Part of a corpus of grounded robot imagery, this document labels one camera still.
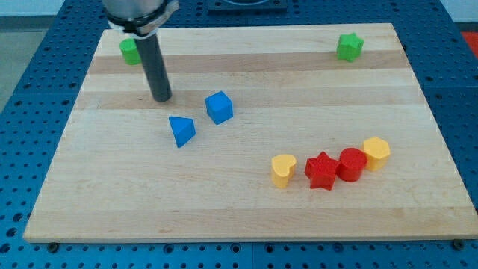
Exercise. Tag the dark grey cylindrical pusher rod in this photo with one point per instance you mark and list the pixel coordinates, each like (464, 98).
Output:
(154, 67)

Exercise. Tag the green cylinder block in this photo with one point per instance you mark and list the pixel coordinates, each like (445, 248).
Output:
(129, 52)

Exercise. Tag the blue triangle block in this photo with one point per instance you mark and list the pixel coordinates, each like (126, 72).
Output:
(183, 129)

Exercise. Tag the blue cube block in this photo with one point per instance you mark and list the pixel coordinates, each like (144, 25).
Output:
(219, 107)

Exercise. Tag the yellow heart block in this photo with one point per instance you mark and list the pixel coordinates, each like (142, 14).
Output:
(282, 169)

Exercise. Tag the light wooden board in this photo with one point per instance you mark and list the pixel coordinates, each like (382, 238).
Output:
(117, 175)

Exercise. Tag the green star block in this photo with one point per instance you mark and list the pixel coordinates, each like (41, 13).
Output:
(349, 47)

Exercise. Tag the red star block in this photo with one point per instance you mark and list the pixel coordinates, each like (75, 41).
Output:
(321, 171)

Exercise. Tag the red cylinder block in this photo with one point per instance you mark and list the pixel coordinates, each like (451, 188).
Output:
(352, 164)

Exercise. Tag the yellow hexagon block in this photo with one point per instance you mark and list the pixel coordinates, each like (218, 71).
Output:
(377, 152)

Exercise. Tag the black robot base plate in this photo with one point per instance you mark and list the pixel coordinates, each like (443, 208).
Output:
(215, 6)

